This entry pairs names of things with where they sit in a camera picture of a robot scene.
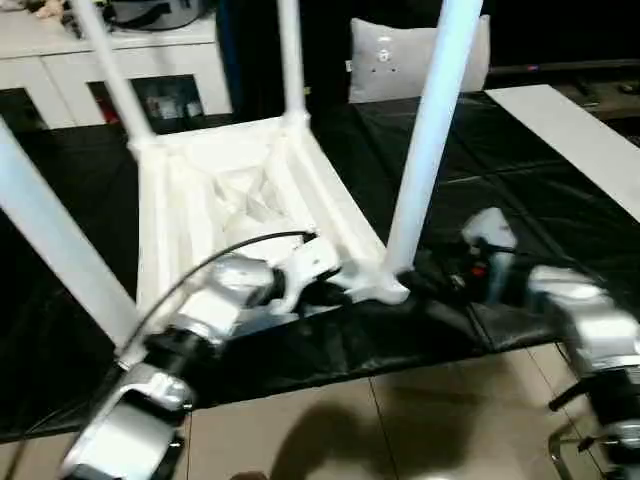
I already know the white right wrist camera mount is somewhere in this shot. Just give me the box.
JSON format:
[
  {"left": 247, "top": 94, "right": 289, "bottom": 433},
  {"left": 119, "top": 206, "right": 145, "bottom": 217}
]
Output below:
[{"left": 462, "top": 207, "right": 519, "bottom": 304}]

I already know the white plastic table top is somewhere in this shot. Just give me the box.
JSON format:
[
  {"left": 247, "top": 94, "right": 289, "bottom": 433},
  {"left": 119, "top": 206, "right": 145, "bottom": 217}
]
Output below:
[{"left": 112, "top": 112, "right": 414, "bottom": 371}]

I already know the white glass-door cabinet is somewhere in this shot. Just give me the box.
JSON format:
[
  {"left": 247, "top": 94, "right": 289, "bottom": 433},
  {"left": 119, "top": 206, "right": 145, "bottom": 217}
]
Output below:
[{"left": 0, "top": 14, "right": 234, "bottom": 131}]

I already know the grey helmet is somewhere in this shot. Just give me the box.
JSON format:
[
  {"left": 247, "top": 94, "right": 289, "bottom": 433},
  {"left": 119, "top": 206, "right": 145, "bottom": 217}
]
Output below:
[{"left": 107, "top": 0, "right": 217, "bottom": 30}]

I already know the grey cushion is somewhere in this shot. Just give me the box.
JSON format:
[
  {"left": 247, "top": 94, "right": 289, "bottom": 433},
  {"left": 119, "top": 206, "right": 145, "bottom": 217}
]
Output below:
[{"left": 345, "top": 17, "right": 492, "bottom": 104}]

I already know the black stand base bar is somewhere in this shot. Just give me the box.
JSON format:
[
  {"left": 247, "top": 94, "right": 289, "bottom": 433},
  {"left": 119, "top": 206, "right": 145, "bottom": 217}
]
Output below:
[{"left": 548, "top": 384, "right": 594, "bottom": 412}]

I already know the white plastic table leg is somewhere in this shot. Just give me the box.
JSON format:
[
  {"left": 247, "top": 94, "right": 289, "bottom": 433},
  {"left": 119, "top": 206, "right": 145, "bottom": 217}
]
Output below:
[
  {"left": 276, "top": 0, "right": 311, "bottom": 129},
  {"left": 383, "top": 0, "right": 486, "bottom": 276},
  {"left": 69, "top": 0, "right": 156, "bottom": 149},
  {"left": 0, "top": 117, "right": 141, "bottom": 351}
]

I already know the black work mat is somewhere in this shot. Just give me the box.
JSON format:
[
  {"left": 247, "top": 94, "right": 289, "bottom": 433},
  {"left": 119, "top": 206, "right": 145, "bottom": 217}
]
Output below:
[{"left": 0, "top": 89, "right": 640, "bottom": 441}]

